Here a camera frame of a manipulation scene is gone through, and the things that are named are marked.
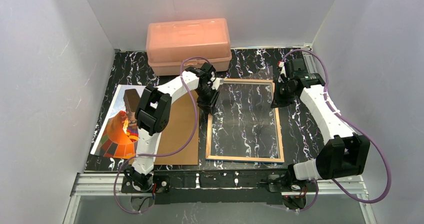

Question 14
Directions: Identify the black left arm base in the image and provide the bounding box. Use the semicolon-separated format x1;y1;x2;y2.
121;167;171;212

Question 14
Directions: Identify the clear acrylic sheet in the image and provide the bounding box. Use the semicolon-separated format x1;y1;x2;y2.
211;66;277;159

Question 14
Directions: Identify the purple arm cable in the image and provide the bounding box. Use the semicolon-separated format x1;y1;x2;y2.
277;49;392;213
113;57;213;215

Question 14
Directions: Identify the translucent pink plastic storage box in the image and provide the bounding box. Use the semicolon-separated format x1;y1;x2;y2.
146;18;232;76

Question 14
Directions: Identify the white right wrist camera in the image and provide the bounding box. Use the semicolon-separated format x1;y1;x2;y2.
277;61;287;83

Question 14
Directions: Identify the brown cardboard backing board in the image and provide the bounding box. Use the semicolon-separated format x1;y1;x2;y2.
128;89;200;166

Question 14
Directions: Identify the blue wooden picture frame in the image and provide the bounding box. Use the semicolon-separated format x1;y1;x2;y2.
205;78;286;164

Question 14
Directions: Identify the aluminium right side rail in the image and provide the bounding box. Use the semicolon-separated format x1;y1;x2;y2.
300;43;349;168

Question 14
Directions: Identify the hot air balloon photo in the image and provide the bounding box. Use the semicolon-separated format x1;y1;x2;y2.
90;85;145;159

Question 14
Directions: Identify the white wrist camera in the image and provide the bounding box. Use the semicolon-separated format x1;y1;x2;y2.
277;61;287;83
211;78;224;90

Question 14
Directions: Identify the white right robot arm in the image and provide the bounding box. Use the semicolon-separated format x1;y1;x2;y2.
271;59;371;182

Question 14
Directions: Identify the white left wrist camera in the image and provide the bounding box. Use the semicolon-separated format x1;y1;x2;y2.
211;78;224;90

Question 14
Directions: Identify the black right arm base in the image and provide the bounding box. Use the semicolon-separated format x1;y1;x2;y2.
262;174;319;212

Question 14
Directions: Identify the aluminium rail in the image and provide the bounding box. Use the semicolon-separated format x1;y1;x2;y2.
63;170;376;223
300;43;349;168

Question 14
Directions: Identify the aluminium front rail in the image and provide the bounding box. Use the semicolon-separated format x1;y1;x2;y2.
63;170;376;223

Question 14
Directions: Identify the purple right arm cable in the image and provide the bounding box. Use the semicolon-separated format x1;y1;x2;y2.
277;49;392;213

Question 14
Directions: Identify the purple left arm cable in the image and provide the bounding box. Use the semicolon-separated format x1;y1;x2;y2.
113;57;213;215

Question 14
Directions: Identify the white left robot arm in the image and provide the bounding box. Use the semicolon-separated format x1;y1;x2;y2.
131;61;221;175

